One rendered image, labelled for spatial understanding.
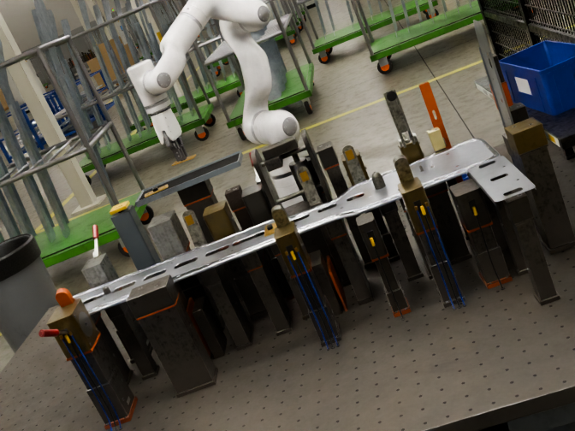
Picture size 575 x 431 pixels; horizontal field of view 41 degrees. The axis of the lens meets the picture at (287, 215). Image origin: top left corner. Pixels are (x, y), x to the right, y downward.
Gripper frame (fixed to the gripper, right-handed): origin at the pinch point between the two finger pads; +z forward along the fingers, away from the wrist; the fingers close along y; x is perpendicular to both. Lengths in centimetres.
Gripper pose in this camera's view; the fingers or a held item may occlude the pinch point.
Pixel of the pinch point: (180, 153)
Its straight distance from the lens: 252.9
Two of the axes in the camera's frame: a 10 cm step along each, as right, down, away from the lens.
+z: 3.8, 8.7, 3.1
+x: 9.1, -2.9, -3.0
